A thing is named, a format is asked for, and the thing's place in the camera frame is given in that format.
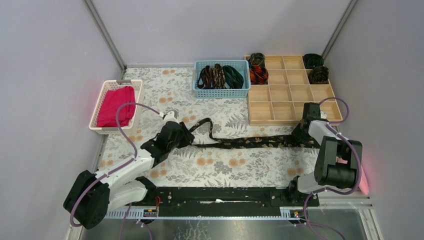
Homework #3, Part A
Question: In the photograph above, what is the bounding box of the rolled orange black tie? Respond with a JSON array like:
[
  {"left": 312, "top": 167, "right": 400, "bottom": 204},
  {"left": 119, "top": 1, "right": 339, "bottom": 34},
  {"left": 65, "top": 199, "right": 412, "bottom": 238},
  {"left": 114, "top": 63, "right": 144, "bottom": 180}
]
[{"left": 249, "top": 65, "right": 269, "bottom": 85}]

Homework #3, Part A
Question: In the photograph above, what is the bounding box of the white plastic basket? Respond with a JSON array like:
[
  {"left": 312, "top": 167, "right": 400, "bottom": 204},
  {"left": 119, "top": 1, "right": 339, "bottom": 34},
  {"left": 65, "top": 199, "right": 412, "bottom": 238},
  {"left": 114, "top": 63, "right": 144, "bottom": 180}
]
[{"left": 89, "top": 79, "right": 145, "bottom": 135}]

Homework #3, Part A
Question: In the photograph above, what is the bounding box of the rolled dark green tie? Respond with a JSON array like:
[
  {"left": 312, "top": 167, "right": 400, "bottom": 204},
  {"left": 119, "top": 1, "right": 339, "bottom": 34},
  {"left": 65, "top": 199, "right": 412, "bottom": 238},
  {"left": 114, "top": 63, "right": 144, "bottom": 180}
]
[{"left": 302, "top": 53, "right": 324, "bottom": 69}]

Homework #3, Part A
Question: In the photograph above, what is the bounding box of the dark green tie in basket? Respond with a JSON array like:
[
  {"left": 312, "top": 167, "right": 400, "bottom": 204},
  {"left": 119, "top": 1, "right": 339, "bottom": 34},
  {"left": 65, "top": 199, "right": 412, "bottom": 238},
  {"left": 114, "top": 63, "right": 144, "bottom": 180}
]
[{"left": 222, "top": 65, "right": 244, "bottom": 89}]

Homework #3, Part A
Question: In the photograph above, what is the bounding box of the brown striped tie in basket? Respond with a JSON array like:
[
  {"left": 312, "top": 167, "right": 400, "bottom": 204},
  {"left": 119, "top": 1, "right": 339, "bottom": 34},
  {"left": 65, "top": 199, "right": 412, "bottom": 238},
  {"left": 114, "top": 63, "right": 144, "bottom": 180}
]
[{"left": 196, "top": 65, "right": 214, "bottom": 90}]

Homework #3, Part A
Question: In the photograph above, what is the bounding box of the red folded cloth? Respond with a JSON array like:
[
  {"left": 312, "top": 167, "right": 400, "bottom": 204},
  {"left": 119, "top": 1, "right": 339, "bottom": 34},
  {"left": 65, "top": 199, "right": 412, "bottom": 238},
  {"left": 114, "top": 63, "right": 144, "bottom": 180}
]
[{"left": 96, "top": 86, "right": 136, "bottom": 128}]

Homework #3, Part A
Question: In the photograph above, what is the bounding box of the floral table mat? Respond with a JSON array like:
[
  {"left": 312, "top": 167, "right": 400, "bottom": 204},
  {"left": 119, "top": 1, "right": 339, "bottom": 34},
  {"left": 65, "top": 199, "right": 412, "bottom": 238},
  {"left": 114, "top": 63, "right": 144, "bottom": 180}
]
[{"left": 97, "top": 67, "right": 319, "bottom": 187}]

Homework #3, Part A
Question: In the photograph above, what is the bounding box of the grey slotted cable duct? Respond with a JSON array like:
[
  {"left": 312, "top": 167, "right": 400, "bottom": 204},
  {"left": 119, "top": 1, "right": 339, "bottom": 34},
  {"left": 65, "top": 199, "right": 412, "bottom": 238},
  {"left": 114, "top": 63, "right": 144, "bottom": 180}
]
[{"left": 126, "top": 208, "right": 304, "bottom": 221}]

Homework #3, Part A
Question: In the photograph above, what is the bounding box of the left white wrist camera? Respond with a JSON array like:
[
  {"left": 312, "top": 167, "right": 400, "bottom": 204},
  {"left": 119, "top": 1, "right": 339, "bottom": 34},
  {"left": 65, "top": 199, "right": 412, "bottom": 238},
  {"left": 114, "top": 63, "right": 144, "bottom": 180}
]
[{"left": 159, "top": 110, "right": 179, "bottom": 123}]

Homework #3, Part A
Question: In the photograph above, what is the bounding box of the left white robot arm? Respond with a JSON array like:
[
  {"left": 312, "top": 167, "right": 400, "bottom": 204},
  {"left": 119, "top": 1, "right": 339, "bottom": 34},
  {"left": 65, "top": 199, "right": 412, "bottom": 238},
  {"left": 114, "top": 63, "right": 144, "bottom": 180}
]
[{"left": 63, "top": 121, "right": 195, "bottom": 230}]

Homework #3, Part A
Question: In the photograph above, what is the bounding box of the pink cloth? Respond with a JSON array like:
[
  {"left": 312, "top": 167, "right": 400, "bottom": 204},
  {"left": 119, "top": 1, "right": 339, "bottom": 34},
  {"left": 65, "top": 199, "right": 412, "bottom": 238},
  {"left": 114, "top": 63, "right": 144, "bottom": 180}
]
[{"left": 337, "top": 157, "right": 370, "bottom": 196}]

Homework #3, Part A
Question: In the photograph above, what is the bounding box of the blue plastic basket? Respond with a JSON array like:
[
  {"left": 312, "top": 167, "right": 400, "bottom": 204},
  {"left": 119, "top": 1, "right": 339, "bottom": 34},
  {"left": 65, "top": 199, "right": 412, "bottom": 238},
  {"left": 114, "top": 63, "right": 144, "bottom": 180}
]
[{"left": 192, "top": 60, "right": 251, "bottom": 99}]

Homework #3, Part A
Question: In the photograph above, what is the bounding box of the rolled olive patterned tie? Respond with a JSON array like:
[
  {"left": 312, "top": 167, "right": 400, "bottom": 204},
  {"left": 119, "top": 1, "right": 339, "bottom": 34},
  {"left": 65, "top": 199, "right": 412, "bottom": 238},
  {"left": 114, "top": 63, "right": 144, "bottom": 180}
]
[{"left": 308, "top": 65, "right": 329, "bottom": 85}]

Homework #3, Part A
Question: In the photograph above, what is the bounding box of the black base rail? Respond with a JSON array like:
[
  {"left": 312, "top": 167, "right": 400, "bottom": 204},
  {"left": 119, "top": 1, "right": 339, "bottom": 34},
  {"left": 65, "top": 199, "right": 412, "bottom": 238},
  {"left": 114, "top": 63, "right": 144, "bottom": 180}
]
[{"left": 134, "top": 187, "right": 320, "bottom": 217}]

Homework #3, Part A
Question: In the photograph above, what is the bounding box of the wooden compartment tray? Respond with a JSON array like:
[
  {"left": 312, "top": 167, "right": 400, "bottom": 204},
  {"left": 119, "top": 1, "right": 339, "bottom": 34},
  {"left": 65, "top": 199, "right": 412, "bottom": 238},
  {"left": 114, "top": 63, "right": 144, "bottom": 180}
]
[{"left": 247, "top": 55, "right": 343, "bottom": 126}]

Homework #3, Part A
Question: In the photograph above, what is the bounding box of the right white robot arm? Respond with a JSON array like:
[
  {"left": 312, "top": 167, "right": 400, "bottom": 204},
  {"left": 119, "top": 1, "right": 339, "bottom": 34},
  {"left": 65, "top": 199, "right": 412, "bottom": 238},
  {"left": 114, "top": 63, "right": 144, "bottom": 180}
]
[{"left": 286, "top": 102, "right": 363, "bottom": 206}]

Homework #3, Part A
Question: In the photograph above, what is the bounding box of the dark floral necktie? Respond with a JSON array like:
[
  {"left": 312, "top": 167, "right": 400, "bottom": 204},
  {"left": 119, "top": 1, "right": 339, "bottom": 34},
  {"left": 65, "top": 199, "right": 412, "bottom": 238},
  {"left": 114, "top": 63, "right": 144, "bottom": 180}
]
[{"left": 188, "top": 117, "right": 320, "bottom": 150}]

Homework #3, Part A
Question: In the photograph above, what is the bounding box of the rolled dark striped tie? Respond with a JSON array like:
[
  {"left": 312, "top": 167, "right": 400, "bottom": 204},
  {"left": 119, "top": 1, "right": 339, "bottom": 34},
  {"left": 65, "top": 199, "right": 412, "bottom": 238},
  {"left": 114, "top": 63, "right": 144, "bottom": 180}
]
[{"left": 247, "top": 52, "right": 266, "bottom": 67}]

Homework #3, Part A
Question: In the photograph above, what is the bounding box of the brown patterned tie in basket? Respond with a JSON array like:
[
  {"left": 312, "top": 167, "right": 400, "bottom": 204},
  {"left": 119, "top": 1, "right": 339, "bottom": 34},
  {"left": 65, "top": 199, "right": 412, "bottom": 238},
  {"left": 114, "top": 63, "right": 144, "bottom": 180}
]
[{"left": 212, "top": 63, "right": 226, "bottom": 89}]

